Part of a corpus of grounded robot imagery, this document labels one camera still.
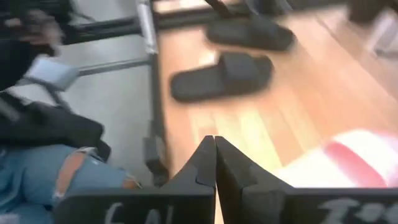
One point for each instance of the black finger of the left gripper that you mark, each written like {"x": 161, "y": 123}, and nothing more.
{"x": 219, "y": 7}

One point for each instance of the pink rubber slide sandal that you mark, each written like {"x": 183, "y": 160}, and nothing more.
{"x": 357, "y": 155}

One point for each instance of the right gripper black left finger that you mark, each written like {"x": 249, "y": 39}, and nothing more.
{"x": 186, "y": 205}

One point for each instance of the black camera bracket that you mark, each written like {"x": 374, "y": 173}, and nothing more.
{"x": 154, "y": 155}

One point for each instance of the black rubber slide sandal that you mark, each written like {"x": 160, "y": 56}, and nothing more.
{"x": 248, "y": 34}
{"x": 217, "y": 77}

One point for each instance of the office chair with grey armrest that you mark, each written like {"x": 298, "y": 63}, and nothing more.
{"x": 53, "y": 73}

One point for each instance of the person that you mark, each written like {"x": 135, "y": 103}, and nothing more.
{"x": 31, "y": 174}

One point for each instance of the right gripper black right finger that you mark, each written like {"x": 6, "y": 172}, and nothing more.
{"x": 248, "y": 202}

